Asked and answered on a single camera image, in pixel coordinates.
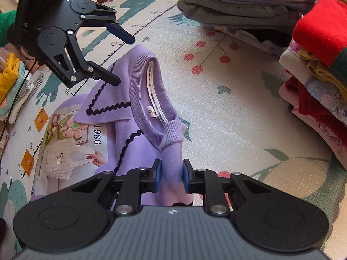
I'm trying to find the green sleeve forearm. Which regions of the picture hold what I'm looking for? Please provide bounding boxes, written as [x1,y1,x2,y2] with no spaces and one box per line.
[0,10,16,48]

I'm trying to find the cartoon patterned play mat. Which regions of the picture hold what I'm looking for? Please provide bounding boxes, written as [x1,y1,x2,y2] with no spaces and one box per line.
[1,0,346,259]

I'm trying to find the grey folded clothes stack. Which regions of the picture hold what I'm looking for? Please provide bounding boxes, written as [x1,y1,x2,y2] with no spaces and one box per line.
[177,0,317,30]

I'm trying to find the mint green folded cloth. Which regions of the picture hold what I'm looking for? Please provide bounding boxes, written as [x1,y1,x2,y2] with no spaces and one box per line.
[0,61,28,116]

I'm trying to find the grey white folded cloths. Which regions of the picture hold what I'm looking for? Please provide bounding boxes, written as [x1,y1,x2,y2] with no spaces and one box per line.
[1,70,43,124]

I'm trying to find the yellow knitted folded garment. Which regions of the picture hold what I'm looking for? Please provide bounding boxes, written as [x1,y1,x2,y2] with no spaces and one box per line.
[0,53,20,102]

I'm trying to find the red colourful folded clothes stack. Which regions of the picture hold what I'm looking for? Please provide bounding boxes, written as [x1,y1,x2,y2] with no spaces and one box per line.
[279,0,346,167]

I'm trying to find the purple sweatshirt with black trim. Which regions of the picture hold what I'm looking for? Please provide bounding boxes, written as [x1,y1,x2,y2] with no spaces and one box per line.
[31,45,193,207]

